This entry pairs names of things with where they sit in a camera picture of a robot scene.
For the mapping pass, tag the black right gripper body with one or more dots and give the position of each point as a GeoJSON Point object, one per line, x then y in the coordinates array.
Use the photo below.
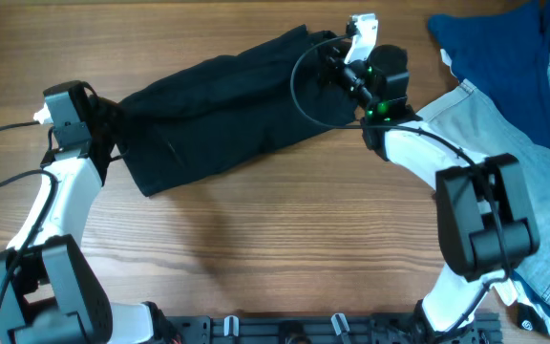
{"type": "Point", "coordinates": [349, 77]}

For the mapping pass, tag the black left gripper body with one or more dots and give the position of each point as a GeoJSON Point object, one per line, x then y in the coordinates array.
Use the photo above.
{"type": "Point", "coordinates": [110, 118]}

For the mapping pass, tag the black shorts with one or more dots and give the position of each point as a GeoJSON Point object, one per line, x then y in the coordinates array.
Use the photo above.
{"type": "Point", "coordinates": [229, 109]}

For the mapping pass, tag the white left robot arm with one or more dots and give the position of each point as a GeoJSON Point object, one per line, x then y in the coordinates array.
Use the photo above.
{"type": "Point", "coordinates": [48, 292]}

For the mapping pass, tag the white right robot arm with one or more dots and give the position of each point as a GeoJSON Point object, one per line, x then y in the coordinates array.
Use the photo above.
{"type": "Point", "coordinates": [485, 223]}

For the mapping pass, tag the dark blue shirt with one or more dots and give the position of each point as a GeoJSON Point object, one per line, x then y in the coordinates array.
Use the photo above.
{"type": "Point", "coordinates": [506, 57]}

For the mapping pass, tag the light blue denim jeans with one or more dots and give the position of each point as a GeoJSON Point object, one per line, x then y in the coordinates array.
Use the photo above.
{"type": "Point", "coordinates": [470, 119]}

